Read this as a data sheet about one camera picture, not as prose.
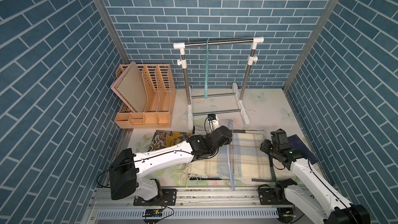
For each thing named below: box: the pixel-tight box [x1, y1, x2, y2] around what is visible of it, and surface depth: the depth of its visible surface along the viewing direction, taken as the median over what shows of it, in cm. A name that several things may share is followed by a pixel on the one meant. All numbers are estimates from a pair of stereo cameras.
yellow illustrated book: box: [148, 129, 192, 152], surface depth 96 cm
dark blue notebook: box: [287, 134, 319, 165], surface depth 93 cm
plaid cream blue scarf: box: [171, 132, 272, 184], surface depth 83 cm
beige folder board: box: [110, 61, 148, 113], surface depth 96 cm
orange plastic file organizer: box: [115, 64, 177, 129], surface depth 100 cm
